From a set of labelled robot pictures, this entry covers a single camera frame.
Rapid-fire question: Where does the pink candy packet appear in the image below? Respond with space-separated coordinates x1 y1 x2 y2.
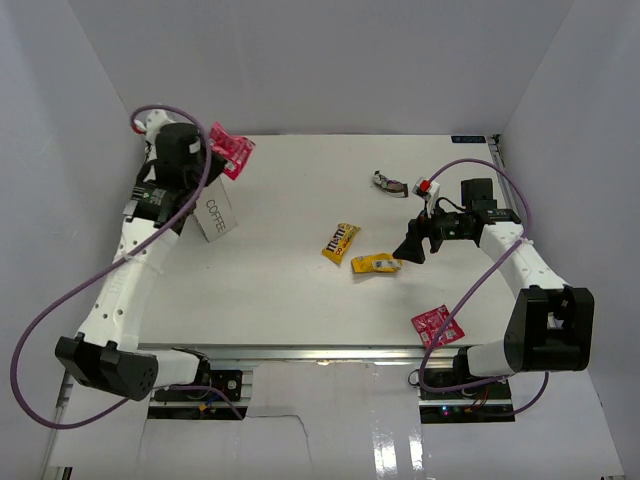
209 122 255 181

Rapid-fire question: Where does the blue label right corner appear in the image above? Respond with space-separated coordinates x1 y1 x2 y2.
451 135 487 144

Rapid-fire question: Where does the white coffee paper bag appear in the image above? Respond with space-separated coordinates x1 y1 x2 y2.
185 177 238 243

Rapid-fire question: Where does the brown torn snack wrapper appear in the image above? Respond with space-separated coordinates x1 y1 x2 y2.
372 170 409 198

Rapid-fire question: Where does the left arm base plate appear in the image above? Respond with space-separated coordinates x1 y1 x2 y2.
152 368 244 407

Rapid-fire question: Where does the aluminium table frame rail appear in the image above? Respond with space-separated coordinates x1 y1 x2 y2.
138 343 426 362

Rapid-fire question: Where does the yellow M&M's packet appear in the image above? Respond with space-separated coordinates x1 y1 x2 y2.
321 223 361 265

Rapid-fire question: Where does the yellow snack packet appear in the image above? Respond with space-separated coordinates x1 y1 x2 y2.
351 253 403 274

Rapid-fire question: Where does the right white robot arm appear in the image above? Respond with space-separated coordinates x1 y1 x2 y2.
393 178 595 399

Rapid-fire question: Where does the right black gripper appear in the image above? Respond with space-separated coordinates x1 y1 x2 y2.
393 198 472 264

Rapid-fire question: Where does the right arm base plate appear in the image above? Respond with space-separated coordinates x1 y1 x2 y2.
407 369 515 425

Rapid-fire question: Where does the red candy packet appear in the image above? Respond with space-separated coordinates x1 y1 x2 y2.
411 305 465 348

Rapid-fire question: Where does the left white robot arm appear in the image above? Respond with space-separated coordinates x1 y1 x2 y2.
55 120 224 401

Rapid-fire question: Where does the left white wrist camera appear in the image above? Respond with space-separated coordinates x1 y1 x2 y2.
132 109 175 144

